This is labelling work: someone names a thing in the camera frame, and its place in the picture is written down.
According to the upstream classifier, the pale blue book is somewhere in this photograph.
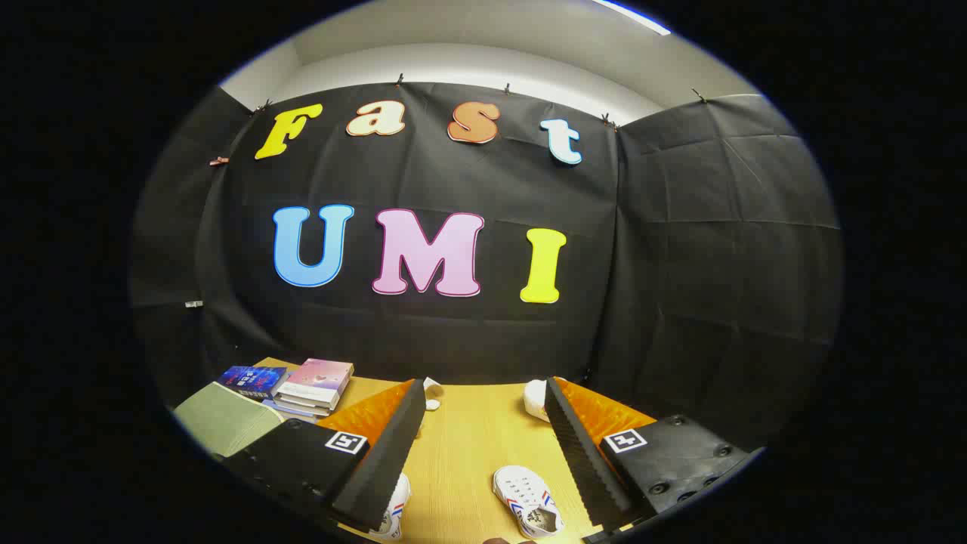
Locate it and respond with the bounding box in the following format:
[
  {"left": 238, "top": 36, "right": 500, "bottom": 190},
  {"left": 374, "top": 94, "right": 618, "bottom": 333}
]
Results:
[{"left": 261, "top": 400, "right": 320, "bottom": 424}]

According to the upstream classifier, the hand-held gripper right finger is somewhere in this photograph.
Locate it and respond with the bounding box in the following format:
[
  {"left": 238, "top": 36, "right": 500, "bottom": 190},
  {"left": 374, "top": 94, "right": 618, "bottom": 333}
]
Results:
[{"left": 544, "top": 376, "right": 760, "bottom": 533}]

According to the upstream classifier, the white plush toy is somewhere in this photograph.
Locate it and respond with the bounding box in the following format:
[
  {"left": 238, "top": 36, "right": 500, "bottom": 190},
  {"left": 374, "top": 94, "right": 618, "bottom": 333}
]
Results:
[{"left": 523, "top": 378, "right": 554, "bottom": 423}]

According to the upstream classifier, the beige fabric storage box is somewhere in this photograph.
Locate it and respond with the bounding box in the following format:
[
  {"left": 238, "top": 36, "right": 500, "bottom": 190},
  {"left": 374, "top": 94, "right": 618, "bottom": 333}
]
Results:
[{"left": 172, "top": 382, "right": 286, "bottom": 459}]

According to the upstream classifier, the white book grey spine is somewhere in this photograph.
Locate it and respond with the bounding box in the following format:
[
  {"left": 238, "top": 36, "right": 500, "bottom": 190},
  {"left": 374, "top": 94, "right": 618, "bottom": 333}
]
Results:
[{"left": 272, "top": 391, "right": 342, "bottom": 418}]

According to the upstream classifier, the blue cover book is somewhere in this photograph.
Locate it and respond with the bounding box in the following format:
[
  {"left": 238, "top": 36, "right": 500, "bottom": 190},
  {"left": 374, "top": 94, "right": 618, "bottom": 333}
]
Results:
[{"left": 217, "top": 366, "right": 289, "bottom": 401}]

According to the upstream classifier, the pink cover book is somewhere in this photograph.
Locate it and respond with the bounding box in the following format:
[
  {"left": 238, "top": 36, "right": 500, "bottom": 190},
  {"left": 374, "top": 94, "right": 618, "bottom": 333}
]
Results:
[{"left": 281, "top": 358, "right": 355, "bottom": 410}]

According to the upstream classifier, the white striped canvas shoe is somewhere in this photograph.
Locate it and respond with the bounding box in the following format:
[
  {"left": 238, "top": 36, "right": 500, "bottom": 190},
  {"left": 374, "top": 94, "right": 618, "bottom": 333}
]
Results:
[
  {"left": 493, "top": 465, "right": 564, "bottom": 539},
  {"left": 369, "top": 472, "right": 412, "bottom": 542}
]

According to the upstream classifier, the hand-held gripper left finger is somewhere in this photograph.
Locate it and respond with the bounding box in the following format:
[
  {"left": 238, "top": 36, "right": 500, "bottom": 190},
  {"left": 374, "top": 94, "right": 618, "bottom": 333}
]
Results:
[{"left": 223, "top": 378, "right": 428, "bottom": 532}]

